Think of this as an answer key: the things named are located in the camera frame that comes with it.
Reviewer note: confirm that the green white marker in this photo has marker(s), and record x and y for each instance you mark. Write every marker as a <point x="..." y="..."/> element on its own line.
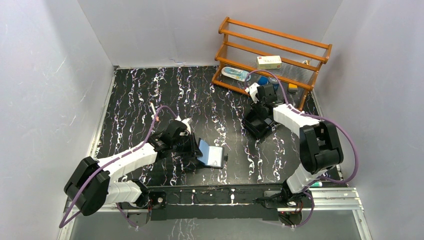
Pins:
<point x="316" y="184"/>

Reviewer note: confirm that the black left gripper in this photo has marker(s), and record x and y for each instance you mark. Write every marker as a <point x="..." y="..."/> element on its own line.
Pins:
<point x="193" y="149"/>

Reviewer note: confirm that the orange wooden shelf rack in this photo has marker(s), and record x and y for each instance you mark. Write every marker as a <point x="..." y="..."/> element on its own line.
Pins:
<point x="295" y="61"/>

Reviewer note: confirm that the black tray with cards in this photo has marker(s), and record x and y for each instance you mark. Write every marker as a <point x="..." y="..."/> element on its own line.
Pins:
<point x="256" y="125"/>

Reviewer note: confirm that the small blue cube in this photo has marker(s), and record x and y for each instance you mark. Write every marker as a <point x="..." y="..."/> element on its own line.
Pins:
<point x="262" y="81"/>

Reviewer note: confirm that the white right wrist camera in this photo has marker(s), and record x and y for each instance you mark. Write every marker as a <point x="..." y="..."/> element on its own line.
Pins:
<point x="252" y="90"/>

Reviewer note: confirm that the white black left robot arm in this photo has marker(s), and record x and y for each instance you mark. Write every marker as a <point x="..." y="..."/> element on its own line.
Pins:
<point x="94" y="183"/>

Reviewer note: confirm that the black leather card holder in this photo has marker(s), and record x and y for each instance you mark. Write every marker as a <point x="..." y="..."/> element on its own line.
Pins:
<point x="211" y="156"/>

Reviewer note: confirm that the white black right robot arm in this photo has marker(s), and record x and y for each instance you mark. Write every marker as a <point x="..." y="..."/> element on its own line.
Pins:
<point x="319" y="144"/>

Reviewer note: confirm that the white cardboard box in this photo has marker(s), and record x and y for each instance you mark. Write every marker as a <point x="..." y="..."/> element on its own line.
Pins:
<point x="268" y="62"/>

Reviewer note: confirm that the small pen on table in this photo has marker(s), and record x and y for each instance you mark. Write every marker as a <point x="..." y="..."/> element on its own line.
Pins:
<point x="154" y="112"/>

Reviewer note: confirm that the aluminium frame rail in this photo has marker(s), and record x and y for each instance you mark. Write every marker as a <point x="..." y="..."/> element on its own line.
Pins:
<point x="270" y="196"/>

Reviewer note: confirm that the blue round container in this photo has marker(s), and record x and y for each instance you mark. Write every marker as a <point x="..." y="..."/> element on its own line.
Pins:
<point x="274" y="82"/>

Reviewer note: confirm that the white blue packaged item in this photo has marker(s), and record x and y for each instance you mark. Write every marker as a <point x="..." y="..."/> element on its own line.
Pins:
<point x="236" y="74"/>

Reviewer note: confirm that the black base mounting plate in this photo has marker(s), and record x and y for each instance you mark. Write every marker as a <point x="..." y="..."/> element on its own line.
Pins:
<point x="215" y="212"/>

